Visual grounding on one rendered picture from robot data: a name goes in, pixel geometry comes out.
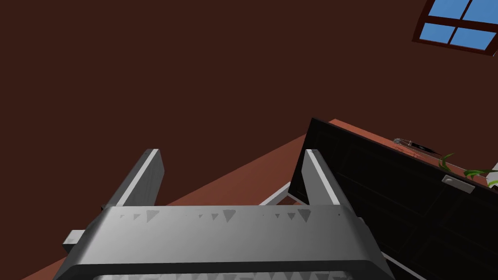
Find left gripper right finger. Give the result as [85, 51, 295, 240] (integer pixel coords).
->
[301, 149, 354, 212]

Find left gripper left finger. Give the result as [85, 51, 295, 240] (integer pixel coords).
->
[102, 148, 165, 211]

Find black cupboard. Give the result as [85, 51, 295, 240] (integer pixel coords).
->
[287, 118, 498, 280]

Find black and silver utensil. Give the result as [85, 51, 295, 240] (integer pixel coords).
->
[392, 138, 442, 156]

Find green potted plant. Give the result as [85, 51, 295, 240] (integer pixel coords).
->
[438, 153, 498, 189]

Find grey cupboard handle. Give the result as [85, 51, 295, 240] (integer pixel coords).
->
[442, 175, 476, 194]

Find window with dark red frame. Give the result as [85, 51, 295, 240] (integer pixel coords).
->
[411, 0, 498, 56]

